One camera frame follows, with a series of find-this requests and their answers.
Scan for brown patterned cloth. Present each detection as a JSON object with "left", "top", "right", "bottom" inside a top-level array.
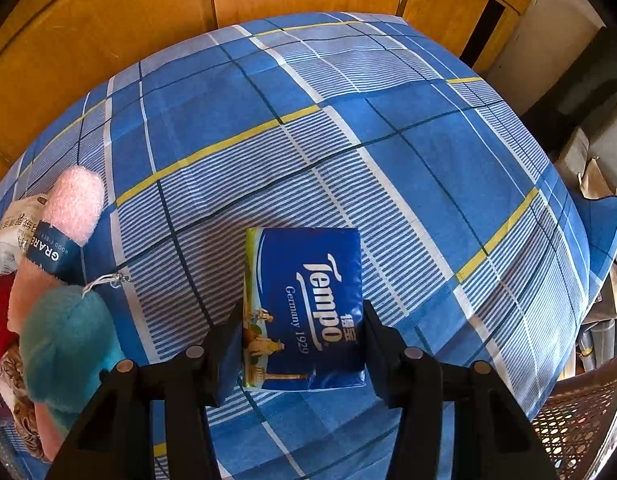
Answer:
[{"left": 0, "top": 350, "right": 45, "bottom": 461}]

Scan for brown wicker basket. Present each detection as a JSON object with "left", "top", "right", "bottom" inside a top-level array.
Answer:
[{"left": 531, "top": 360, "right": 617, "bottom": 480}]

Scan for beige paper bag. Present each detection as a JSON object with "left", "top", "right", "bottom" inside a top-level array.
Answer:
[{"left": 579, "top": 157, "right": 617, "bottom": 203}]

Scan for red cloth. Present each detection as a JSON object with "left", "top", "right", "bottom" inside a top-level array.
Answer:
[{"left": 0, "top": 280, "right": 24, "bottom": 356}]

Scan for pink towel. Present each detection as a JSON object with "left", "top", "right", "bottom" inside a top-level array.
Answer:
[{"left": 7, "top": 165, "right": 108, "bottom": 333}]

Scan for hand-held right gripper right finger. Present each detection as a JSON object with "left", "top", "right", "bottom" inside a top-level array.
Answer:
[{"left": 361, "top": 299, "right": 559, "bottom": 480}]

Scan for blue plaid bed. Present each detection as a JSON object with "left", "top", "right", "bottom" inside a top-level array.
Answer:
[{"left": 0, "top": 12, "right": 594, "bottom": 480}]

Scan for blue tissue pack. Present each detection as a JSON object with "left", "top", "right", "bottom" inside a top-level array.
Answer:
[{"left": 241, "top": 226, "right": 365, "bottom": 392}]

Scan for wooden wardrobe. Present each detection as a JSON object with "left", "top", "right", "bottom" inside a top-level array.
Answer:
[{"left": 0, "top": 0, "right": 559, "bottom": 196}]

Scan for white wet wipes pack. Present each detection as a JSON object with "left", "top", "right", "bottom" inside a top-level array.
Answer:
[{"left": 0, "top": 195, "right": 52, "bottom": 286}]

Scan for doll with teal hat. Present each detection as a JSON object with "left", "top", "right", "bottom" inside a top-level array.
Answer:
[{"left": 19, "top": 287, "right": 125, "bottom": 461}]

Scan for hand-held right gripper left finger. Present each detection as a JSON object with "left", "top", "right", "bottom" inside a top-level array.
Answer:
[{"left": 44, "top": 300, "right": 249, "bottom": 480}]

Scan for blue plaid pillow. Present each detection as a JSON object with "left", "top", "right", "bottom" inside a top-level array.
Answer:
[{"left": 571, "top": 190, "right": 617, "bottom": 311}]

